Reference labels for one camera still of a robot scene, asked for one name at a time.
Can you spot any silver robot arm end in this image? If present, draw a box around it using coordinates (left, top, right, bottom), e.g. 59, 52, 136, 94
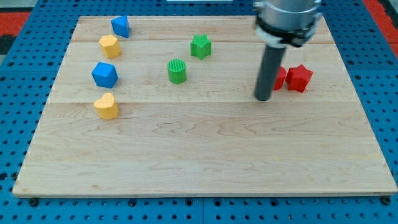
253, 0, 322, 48

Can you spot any green star block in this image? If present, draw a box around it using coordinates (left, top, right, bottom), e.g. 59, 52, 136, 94
190, 34, 212, 60

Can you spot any red star block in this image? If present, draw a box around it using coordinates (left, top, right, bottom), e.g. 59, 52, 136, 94
285, 65, 313, 93

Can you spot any green cylinder block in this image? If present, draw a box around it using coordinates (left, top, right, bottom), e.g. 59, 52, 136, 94
167, 58, 187, 84

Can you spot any light wooden board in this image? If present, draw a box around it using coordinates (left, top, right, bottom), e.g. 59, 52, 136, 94
13, 16, 397, 198

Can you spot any yellow heart block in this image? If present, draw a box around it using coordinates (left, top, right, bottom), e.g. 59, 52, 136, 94
93, 93, 119, 119

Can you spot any red round block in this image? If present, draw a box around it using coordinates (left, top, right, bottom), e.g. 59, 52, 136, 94
273, 66, 287, 90

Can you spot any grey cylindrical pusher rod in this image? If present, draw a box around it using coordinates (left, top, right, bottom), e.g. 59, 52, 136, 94
254, 45, 286, 101

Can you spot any blue cube block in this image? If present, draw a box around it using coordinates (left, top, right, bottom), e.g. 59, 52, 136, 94
91, 62, 118, 88

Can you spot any yellow hexagon block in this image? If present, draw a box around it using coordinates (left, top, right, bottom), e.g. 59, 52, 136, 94
98, 35, 121, 58

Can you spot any blue triangle block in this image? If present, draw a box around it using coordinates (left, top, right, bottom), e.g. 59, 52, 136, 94
111, 16, 130, 38

